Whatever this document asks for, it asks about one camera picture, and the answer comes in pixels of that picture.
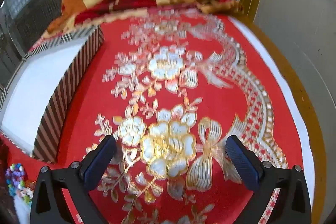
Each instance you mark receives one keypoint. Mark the white table underlay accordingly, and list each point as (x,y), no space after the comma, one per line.
(283,82)

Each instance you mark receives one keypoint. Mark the striped box with white inside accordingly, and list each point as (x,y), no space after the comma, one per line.
(39,82)

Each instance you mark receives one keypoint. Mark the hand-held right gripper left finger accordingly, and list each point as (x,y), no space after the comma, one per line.
(101,161)

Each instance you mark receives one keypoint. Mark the red floral tablecloth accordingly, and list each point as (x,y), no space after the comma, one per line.
(183,108)

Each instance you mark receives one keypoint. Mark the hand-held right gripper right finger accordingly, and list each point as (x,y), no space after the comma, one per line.
(241,163)

